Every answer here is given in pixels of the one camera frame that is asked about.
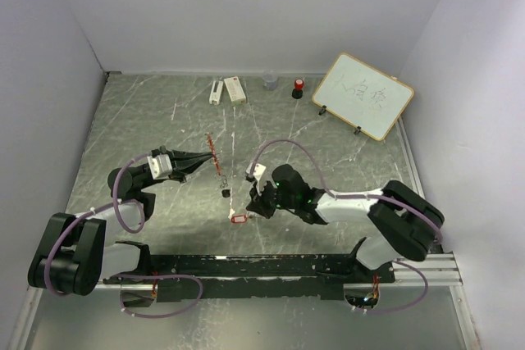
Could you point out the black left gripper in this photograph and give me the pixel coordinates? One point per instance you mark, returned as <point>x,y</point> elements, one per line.
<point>186,162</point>

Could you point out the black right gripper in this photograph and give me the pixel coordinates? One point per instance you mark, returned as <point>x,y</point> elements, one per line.
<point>257,203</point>

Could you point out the red usb stick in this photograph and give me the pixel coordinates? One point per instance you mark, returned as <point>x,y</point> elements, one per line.
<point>240,218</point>

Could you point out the red handled metal key holder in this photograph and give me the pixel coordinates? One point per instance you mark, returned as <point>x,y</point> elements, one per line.
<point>214,153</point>

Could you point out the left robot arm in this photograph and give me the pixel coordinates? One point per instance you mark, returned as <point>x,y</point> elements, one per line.
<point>76,251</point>

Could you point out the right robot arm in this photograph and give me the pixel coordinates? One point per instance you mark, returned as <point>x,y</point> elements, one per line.
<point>407,224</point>

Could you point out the white stapler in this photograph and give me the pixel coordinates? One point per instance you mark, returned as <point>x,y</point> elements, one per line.
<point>215,92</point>

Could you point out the white green staple box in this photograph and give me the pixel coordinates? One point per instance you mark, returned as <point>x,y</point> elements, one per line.
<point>235,90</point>

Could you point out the black whiteboard foot left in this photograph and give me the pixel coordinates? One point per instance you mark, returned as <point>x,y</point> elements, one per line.
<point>322,110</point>

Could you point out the red black stamp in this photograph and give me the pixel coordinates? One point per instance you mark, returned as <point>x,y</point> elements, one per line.
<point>297,92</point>

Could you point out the clear paperclip jar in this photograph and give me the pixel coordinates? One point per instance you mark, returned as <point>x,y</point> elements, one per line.
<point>270,80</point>

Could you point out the yellow framed whiteboard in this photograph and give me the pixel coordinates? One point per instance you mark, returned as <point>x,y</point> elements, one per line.
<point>361,95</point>

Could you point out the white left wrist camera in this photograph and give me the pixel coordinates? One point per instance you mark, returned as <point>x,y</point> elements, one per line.
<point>160,166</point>

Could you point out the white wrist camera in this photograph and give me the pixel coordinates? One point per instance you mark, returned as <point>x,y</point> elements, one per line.
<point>256,175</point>
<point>160,166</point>

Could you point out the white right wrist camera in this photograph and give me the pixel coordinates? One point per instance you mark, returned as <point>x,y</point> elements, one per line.
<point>256,175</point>

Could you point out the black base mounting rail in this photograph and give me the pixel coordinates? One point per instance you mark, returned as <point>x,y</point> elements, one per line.
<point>272,276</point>

